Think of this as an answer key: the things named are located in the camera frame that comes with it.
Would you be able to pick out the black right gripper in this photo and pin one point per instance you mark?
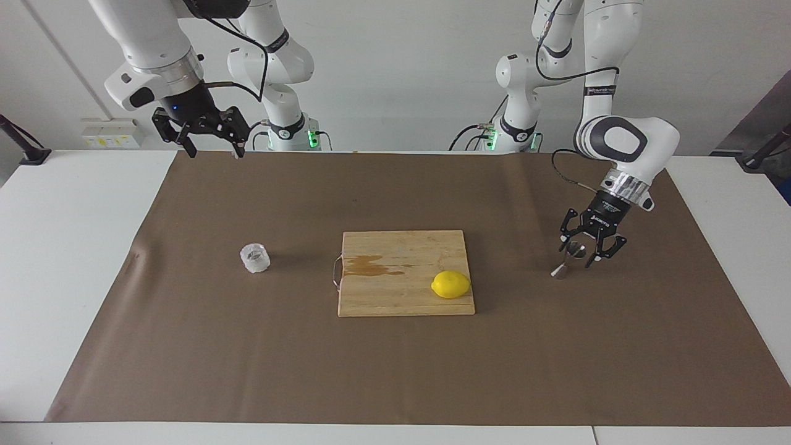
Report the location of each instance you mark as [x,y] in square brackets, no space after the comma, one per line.
[188,102]

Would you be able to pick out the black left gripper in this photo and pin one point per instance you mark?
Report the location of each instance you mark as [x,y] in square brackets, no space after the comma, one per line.
[607,216]

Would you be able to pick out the steel double jigger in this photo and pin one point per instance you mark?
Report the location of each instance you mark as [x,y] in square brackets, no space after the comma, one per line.
[559,272]

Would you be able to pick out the clear plastic cup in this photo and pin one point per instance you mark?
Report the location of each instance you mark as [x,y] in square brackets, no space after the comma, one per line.
[254,259]

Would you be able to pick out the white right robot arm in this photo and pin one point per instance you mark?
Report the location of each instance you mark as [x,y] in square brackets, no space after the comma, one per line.
[154,37]

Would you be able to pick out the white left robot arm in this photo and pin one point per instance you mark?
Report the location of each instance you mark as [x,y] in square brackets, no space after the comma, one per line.
[624,139]

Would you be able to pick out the yellow lemon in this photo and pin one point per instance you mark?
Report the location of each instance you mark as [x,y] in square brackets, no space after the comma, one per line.
[451,284]

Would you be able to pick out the dark grey panel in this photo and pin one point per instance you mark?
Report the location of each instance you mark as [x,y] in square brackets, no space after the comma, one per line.
[751,117]

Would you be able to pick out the wooden cutting board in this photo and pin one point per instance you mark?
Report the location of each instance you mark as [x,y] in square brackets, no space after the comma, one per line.
[401,296]

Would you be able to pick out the blue plastic object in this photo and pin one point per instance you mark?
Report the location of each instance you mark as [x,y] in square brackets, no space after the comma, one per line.
[786,191]

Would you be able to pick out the brown paper table mat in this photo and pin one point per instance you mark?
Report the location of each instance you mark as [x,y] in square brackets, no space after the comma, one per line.
[247,358]

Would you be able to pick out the white wall socket box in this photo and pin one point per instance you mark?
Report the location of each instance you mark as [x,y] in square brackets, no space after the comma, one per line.
[111,133]

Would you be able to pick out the black camera stand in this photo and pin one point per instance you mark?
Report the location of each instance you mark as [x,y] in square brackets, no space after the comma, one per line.
[754,162]
[34,156]

